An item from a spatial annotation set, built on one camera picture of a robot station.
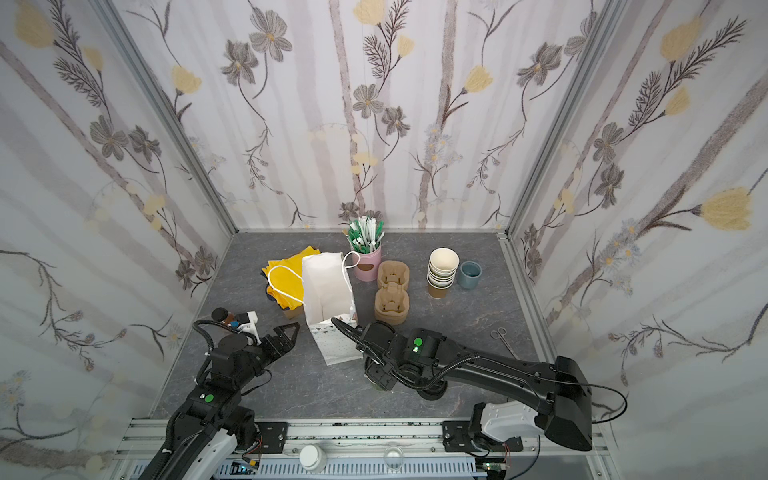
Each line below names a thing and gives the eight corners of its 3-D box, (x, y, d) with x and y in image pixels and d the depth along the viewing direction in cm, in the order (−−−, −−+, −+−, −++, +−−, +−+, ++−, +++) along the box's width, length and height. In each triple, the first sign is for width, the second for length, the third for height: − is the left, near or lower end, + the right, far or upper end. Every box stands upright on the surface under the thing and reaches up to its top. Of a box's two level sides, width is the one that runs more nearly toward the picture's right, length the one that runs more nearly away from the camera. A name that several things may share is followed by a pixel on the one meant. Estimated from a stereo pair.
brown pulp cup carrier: (377, 298, 102) (376, 284, 96) (378, 273, 109) (377, 259, 102) (408, 298, 102) (410, 285, 96) (407, 274, 109) (408, 260, 102)
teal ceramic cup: (456, 289, 106) (460, 278, 100) (453, 271, 111) (457, 260, 105) (479, 289, 106) (484, 278, 101) (475, 272, 111) (480, 260, 106)
